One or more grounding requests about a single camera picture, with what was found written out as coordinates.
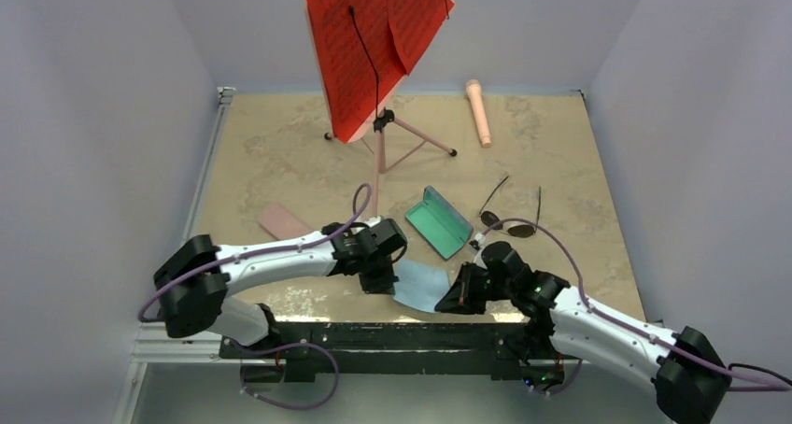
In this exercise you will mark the pink glasses case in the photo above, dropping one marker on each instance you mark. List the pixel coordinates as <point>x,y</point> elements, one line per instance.
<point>279,222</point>

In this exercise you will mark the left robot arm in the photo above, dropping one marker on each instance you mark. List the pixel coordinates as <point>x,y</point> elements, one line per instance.
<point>196,287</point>

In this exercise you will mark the pink music stand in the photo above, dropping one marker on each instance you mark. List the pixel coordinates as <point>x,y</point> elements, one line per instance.
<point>391,141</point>

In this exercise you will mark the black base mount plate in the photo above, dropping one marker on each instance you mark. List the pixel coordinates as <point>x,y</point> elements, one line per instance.
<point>302,350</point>

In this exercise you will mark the blue glasses case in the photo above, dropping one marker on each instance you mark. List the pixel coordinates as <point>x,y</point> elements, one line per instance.
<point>440,224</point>

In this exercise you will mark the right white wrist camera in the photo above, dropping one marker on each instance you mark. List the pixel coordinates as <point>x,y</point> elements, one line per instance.
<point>477,244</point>

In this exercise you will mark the black sunglasses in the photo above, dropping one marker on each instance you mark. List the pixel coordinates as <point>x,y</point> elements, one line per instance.
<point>517,229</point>

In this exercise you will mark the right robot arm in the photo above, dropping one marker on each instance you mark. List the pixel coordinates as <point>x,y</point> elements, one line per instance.
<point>682,368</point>

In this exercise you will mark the pink toy microphone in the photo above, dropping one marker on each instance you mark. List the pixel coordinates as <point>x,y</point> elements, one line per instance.
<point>474,93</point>

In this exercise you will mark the aluminium frame rail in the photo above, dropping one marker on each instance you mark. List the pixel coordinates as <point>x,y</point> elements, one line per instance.
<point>152,346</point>

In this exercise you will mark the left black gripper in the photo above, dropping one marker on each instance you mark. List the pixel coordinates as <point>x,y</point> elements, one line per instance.
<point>382,285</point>

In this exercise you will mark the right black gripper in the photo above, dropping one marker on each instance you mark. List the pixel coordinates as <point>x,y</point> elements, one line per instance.
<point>459,298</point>

